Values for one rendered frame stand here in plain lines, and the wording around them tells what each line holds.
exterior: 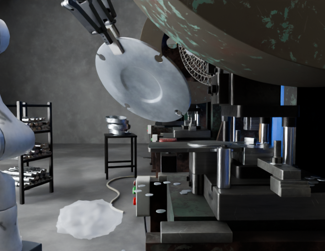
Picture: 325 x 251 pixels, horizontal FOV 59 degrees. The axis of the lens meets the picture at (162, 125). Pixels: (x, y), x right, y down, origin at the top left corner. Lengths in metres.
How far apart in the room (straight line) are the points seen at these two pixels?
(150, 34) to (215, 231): 1.78
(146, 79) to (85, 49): 7.00
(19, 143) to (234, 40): 0.75
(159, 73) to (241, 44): 0.38
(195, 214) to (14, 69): 7.79
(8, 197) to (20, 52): 7.40
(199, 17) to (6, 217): 0.80
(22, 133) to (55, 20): 7.21
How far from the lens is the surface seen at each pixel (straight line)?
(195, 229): 0.61
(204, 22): 0.37
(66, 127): 7.77
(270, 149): 0.81
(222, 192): 0.64
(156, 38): 2.20
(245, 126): 0.85
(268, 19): 0.39
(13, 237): 1.02
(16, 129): 0.98
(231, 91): 0.77
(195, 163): 0.79
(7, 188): 0.97
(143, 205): 1.08
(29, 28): 8.29
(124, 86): 0.84
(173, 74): 0.71
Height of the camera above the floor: 0.88
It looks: 3 degrees down
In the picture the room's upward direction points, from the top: straight up
